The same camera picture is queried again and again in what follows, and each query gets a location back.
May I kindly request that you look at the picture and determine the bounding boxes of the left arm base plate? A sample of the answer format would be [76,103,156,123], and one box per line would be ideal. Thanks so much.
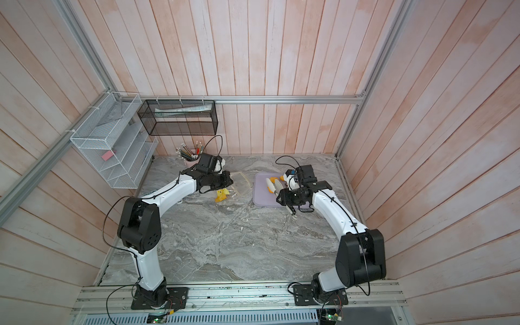
[131,287,189,311]

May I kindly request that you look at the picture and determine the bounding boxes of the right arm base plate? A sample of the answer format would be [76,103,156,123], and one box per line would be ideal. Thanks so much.
[287,282,349,307]

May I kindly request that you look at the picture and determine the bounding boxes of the aluminium mounting rail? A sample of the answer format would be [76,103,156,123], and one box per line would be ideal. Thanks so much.
[71,280,408,315]

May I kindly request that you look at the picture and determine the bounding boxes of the white papers in basket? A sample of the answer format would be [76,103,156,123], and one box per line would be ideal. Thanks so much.
[154,104,213,118]

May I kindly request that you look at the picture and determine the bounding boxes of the pink eraser on shelf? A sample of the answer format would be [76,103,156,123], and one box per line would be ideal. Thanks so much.
[101,150,115,161]

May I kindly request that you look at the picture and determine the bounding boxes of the bundle of pencils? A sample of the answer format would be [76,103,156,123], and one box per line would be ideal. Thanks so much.
[176,141,205,160]

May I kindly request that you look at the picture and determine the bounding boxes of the steel tongs with cream tips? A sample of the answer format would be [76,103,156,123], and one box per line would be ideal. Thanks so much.
[266,178,296,215]

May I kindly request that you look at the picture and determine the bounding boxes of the pink metal pencil cup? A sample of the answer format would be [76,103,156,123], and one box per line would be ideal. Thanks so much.
[184,157,200,167]

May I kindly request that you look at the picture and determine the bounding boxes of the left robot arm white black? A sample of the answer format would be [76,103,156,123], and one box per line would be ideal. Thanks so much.
[117,153,233,308]

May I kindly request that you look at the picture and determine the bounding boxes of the orange swirl cookie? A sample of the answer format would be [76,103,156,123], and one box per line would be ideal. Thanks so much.
[215,188,230,203]

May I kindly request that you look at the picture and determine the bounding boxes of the white wire mesh shelf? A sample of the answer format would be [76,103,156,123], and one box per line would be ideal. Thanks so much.
[70,92,158,190]

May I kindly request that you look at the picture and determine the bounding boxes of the clear resealable plastic bag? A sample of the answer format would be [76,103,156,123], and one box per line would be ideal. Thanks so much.
[226,172,253,200]

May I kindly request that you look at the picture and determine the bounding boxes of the lavender plastic tray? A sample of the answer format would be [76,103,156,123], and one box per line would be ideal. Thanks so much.
[253,171,299,208]

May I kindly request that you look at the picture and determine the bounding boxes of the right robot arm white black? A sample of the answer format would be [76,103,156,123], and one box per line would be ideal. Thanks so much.
[266,165,387,297]

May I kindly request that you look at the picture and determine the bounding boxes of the black mesh wall basket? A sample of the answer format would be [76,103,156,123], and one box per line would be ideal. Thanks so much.
[138,99,219,136]

